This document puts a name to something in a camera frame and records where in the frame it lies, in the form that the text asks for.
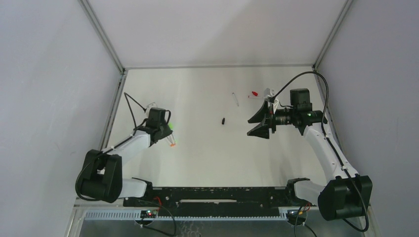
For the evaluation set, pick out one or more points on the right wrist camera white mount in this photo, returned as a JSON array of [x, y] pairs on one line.
[[271, 98]]

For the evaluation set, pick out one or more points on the white pen peach end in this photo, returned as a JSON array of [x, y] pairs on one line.
[[172, 142]]

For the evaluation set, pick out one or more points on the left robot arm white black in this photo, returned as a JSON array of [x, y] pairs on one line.
[[101, 177]]

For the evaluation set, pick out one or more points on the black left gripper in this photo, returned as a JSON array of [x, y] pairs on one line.
[[166, 131]]

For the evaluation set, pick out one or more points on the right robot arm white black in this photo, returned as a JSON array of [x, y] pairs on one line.
[[347, 193]]

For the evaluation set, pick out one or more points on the aluminium frame profile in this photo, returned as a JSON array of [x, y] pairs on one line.
[[107, 129]]

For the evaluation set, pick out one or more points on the small circuit board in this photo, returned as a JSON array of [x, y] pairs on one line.
[[148, 214]]

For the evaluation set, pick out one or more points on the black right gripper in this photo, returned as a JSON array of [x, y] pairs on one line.
[[271, 118]]

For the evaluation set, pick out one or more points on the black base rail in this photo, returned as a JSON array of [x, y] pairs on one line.
[[223, 202]]

